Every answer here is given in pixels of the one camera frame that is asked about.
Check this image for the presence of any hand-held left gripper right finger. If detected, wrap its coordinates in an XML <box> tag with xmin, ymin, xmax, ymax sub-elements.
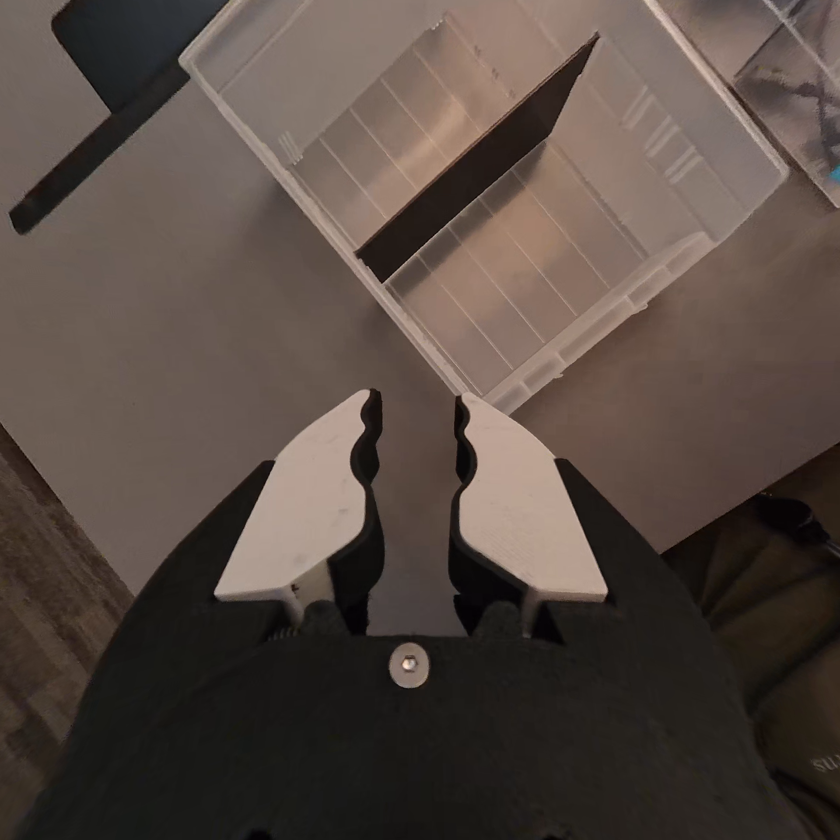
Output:
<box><xmin>448</xmin><ymin>392</ymin><xmax>608</xmax><ymax>641</ymax></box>

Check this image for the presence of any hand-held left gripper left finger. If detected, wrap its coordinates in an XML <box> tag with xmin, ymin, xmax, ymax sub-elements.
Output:
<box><xmin>214</xmin><ymin>388</ymin><xmax>385</xmax><ymax>624</ymax></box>

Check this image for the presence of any clear plastic storage box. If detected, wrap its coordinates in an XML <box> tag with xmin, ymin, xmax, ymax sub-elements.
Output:
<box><xmin>178</xmin><ymin>0</ymin><xmax>790</xmax><ymax>416</ymax></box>
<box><xmin>734</xmin><ymin>0</ymin><xmax>840</xmax><ymax>210</ymax></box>

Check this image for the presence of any black box divider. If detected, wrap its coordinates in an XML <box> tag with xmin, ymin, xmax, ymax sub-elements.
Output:
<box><xmin>354</xmin><ymin>31</ymin><xmax>601</xmax><ymax>284</ymax></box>

